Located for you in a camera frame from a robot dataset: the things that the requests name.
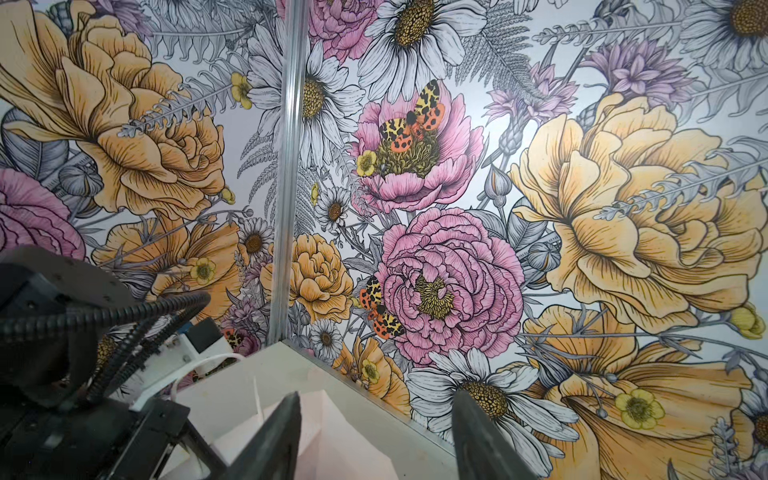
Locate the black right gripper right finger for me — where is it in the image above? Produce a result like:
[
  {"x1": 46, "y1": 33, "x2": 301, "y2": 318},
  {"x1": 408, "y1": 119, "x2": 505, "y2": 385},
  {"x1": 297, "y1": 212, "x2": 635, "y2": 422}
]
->
[{"x1": 451, "y1": 390, "x2": 535, "y2": 480}]

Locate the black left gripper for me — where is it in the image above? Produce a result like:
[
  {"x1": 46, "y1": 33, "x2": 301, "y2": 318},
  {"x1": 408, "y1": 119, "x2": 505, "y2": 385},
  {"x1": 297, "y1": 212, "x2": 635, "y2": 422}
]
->
[{"x1": 1, "y1": 245, "x2": 224, "y2": 479}]

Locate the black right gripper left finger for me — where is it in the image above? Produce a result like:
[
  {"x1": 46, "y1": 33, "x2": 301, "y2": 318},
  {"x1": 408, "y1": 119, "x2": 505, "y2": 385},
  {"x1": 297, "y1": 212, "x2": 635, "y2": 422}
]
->
[{"x1": 219, "y1": 392, "x2": 302, "y2": 480}]

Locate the red white paper bag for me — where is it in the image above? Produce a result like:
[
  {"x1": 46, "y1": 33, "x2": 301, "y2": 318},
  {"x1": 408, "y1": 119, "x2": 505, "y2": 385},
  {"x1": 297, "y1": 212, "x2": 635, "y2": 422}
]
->
[{"x1": 173, "y1": 346, "x2": 459, "y2": 479}]

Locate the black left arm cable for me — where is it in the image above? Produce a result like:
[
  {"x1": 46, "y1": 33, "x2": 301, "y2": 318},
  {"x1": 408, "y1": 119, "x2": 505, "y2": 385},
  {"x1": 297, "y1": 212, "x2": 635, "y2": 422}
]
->
[{"x1": 0, "y1": 290, "x2": 212, "y2": 409}]

